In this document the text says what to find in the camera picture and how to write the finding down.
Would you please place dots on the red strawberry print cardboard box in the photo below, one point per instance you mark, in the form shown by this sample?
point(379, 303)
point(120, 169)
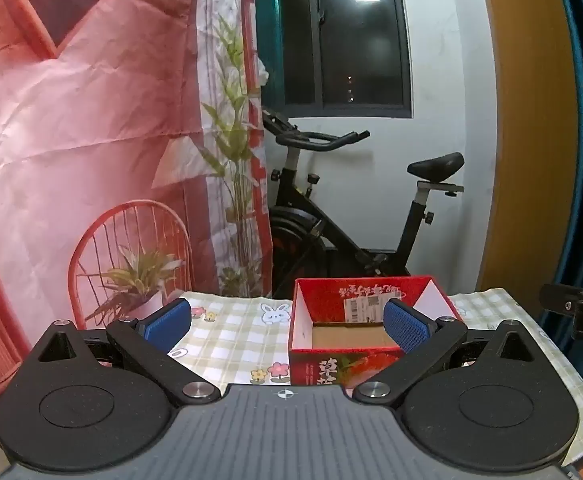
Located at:
point(321, 295)

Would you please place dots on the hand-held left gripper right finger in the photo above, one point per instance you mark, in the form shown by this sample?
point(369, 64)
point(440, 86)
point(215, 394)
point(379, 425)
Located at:
point(406, 330)

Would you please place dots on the green checkered bunny tablecloth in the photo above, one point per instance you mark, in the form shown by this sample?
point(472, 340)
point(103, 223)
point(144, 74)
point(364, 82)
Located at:
point(231, 330)

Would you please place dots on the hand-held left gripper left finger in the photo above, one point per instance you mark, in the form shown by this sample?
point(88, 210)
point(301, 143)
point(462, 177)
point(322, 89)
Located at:
point(164, 322)

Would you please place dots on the black exercise bike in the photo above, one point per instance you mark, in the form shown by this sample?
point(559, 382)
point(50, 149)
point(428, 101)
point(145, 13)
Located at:
point(331, 230)

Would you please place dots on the dark framed window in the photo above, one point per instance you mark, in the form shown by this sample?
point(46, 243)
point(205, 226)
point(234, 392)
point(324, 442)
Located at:
point(361, 35)

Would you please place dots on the yellow wooden door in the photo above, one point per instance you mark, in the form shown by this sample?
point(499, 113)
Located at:
point(531, 135)

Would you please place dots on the red printed backdrop cloth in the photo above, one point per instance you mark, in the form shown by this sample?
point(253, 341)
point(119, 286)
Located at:
point(71, 135)

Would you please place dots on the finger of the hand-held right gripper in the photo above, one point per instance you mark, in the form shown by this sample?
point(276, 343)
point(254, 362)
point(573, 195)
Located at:
point(559, 301)

